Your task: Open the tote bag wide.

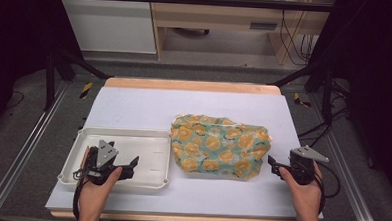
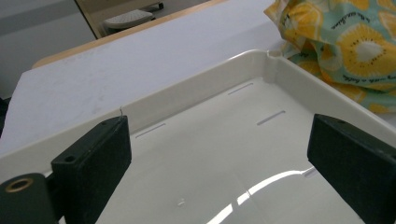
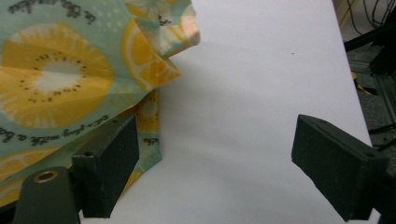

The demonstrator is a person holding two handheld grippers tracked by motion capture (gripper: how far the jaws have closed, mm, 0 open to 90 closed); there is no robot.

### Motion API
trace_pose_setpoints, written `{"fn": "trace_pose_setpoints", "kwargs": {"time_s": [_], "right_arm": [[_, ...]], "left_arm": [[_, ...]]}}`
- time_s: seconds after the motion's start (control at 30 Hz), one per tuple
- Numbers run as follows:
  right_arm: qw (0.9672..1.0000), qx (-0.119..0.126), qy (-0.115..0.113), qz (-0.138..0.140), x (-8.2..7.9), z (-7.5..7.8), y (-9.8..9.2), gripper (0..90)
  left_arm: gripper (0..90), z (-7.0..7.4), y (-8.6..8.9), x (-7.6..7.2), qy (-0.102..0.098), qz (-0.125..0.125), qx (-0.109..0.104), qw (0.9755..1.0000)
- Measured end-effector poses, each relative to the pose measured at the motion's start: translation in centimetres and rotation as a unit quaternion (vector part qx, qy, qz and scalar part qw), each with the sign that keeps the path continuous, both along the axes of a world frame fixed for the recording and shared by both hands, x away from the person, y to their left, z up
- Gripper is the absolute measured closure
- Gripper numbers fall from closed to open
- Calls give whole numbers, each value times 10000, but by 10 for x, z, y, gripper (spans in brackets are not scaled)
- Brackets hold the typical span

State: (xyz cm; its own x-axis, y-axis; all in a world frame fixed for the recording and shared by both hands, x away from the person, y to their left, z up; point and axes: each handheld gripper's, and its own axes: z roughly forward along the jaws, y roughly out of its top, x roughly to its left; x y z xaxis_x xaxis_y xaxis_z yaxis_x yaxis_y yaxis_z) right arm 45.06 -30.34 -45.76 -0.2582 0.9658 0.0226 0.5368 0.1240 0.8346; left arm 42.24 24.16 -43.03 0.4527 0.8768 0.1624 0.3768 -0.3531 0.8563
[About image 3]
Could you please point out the fruit print fabric bag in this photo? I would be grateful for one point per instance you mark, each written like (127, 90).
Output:
(62, 71)

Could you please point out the yellow black tape strip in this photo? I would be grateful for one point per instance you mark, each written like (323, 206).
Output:
(362, 88)

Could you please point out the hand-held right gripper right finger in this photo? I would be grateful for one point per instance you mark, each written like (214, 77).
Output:
(339, 168)

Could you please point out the black metal frame stand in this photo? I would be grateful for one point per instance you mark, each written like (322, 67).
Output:
(383, 43)

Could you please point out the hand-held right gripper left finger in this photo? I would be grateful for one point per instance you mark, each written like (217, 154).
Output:
(107, 165)

